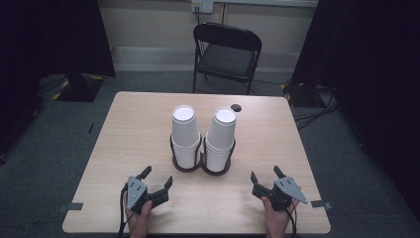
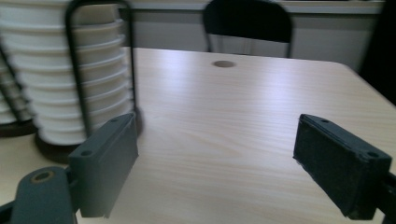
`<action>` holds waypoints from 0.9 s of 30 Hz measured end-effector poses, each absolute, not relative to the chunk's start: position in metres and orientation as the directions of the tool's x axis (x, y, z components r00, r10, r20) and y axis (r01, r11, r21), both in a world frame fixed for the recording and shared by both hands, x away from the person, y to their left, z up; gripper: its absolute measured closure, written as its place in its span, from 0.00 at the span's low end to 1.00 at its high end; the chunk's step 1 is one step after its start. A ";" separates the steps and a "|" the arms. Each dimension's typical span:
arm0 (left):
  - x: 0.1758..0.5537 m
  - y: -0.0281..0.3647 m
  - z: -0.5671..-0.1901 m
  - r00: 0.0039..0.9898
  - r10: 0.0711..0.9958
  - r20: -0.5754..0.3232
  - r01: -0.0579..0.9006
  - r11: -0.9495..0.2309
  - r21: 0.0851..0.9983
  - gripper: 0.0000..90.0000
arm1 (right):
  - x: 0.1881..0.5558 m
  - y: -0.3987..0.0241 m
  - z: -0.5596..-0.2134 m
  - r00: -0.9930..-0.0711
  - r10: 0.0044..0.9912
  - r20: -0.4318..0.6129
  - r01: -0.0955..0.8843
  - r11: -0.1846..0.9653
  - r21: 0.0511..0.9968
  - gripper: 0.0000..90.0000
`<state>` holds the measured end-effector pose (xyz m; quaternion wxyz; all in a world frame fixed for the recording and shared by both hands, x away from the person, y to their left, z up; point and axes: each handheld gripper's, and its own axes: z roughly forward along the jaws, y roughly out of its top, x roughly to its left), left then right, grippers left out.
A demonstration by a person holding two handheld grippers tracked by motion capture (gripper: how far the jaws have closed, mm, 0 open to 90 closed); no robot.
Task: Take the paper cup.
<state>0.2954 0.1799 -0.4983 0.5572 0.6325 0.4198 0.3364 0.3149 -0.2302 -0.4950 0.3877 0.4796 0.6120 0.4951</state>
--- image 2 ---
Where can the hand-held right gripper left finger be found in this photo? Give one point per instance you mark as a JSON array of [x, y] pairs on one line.
[[102, 161]]

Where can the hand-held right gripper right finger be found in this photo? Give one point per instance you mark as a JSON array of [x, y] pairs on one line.
[[336, 161]]

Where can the stack of white paper cups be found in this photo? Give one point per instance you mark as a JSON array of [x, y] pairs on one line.
[[4, 109], [46, 77]]

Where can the dark curtain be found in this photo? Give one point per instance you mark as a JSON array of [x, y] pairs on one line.
[[381, 46]]

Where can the black chair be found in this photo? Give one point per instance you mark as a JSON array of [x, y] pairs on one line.
[[249, 21]]

